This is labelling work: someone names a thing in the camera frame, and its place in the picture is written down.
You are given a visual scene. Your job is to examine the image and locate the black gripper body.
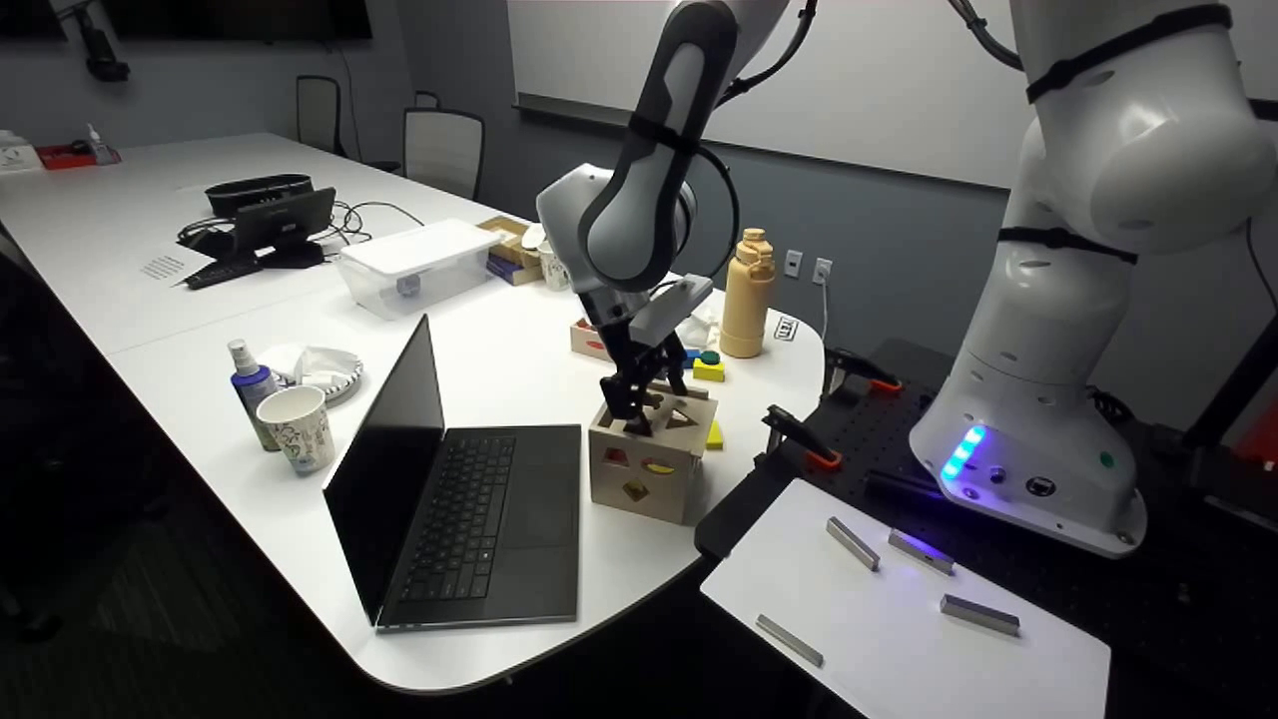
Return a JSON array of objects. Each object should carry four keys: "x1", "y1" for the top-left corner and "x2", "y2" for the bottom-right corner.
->
[{"x1": 576, "y1": 285, "x2": 698, "y2": 409}]

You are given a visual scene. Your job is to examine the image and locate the wooden lid with shape holes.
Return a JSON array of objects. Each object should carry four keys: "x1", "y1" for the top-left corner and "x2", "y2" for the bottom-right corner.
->
[{"x1": 586, "y1": 390, "x2": 711, "y2": 447}]

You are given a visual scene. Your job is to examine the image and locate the wooden shape sorter box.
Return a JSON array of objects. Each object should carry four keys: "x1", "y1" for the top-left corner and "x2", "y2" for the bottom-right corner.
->
[{"x1": 586, "y1": 390, "x2": 711, "y2": 526}]

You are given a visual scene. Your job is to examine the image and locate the small cardboard box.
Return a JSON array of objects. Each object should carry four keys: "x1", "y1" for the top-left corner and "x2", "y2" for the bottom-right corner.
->
[{"x1": 474, "y1": 210, "x2": 552, "y2": 287}]

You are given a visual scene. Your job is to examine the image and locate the black open laptop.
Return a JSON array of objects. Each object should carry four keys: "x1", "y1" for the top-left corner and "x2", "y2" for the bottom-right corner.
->
[{"x1": 320, "y1": 313, "x2": 586, "y2": 635}]

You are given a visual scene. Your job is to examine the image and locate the clear plastic storage box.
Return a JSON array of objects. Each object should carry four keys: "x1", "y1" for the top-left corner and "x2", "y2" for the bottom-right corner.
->
[{"x1": 331, "y1": 216, "x2": 502, "y2": 321}]

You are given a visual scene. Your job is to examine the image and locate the clear plastic bag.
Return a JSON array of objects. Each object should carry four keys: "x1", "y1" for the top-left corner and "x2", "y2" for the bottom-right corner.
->
[{"x1": 677, "y1": 306, "x2": 726, "y2": 358}]

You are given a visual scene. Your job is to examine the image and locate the small white paper cup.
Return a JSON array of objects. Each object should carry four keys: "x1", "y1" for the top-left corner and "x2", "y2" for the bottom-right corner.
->
[{"x1": 534, "y1": 244, "x2": 576, "y2": 297}]

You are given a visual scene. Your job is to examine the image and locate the tan bottle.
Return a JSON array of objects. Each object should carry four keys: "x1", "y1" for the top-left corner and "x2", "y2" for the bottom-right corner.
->
[{"x1": 719, "y1": 222, "x2": 778, "y2": 365}]

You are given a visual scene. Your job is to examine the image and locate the black clamp with orange tip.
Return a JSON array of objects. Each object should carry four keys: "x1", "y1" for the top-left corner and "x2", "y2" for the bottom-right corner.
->
[
  {"x1": 751, "y1": 401, "x2": 850, "y2": 481},
  {"x1": 822, "y1": 345, "x2": 910, "y2": 403}
]

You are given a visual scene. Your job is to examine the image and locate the grey metal bar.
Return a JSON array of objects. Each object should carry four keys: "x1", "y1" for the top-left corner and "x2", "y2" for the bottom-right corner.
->
[
  {"x1": 751, "y1": 611, "x2": 830, "y2": 670},
  {"x1": 940, "y1": 592, "x2": 1026, "y2": 640},
  {"x1": 886, "y1": 526, "x2": 958, "y2": 579},
  {"x1": 822, "y1": 510, "x2": 886, "y2": 576}
]

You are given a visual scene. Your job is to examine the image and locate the office chair with light back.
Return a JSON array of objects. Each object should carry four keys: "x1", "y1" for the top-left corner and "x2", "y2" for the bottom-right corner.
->
[{"x1": 400, "y1": 104, "x2": 488, "y2": 204}]

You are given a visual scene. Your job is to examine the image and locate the patterned paper cup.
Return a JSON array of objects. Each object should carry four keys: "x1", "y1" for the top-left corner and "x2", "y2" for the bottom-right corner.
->
[{"x1": 252, "y1": 383, "x2": 341, "y2": 481}]

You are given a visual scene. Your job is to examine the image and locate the white board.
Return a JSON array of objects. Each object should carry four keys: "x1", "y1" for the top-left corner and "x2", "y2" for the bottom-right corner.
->
[{"x1": 695, "y1": 474, "x2": 1115, "y2": 719}]

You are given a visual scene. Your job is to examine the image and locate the blue spray bottle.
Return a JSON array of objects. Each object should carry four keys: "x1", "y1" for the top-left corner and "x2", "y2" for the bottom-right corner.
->
[{"x1": 225, "y1": 334, "x2": 288, "y2": 457}]

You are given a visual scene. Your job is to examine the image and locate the black desk phone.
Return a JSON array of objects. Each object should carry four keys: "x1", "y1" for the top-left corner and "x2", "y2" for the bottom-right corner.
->
[{"x1": 180, "y1": 182, "x2": 341, "y2": 297}]

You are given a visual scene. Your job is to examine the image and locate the office chair with dark back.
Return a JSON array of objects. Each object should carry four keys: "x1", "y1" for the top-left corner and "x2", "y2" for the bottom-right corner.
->
[{"x1": 288, "y1": 72, "x2": 349, "y2": 156}]

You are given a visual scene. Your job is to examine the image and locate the red flat item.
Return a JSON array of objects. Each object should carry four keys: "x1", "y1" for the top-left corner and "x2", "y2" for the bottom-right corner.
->
[{"x1": 31, "y1": 130, "x2": 123, "y2": 174}]

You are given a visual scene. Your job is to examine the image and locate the black hanging device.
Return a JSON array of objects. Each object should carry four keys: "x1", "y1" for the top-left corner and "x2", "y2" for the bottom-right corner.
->
[{"x1": 50, "y1": 0, "x2": 135, "y2": 89}]

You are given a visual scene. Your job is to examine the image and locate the wall whiteboard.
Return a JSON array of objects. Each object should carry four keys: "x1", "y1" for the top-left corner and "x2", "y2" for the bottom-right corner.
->
[{"x1": 502, "y1": 0, "x2": 1044, "y2": 190}]

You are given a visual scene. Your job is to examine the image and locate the black wall screen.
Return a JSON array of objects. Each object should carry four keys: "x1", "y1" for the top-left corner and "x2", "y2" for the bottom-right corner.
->
[{"x1": 95, "y1": 0, "x2": 377, "y2": 44}]

